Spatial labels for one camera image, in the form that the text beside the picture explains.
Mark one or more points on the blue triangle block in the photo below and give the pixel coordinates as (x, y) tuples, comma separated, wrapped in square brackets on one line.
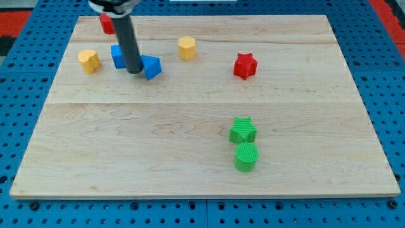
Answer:
[(151, 65)]

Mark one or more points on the robot arm flange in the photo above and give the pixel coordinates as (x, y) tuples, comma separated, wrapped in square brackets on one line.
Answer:
[(115, 7)]

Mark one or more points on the wooden board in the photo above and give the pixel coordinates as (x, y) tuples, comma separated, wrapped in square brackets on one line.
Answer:
[(110, 135)]

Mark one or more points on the green star block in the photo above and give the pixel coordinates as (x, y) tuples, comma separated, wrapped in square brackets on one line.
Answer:
[(242, 131)]

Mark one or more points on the green cylinder block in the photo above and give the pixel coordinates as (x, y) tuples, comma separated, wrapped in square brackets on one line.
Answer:
[(246, 156)]

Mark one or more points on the red star block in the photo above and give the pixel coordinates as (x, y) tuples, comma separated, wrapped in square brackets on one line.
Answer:
[(245, 66)]

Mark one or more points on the yellow hexagon block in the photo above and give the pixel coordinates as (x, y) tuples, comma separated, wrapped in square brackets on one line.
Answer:
[(187, 48)]

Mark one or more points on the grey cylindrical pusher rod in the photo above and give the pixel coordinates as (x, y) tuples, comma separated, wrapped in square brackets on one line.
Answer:
[(128, 44)]

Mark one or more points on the blue cube block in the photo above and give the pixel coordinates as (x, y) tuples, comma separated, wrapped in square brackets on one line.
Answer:
[(117, 57)]

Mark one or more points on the yellow heart block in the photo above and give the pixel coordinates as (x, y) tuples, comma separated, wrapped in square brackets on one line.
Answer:
[(89, 60)]

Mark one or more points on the red block top left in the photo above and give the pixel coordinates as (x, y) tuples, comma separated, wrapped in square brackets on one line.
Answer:
[(106, 24)]

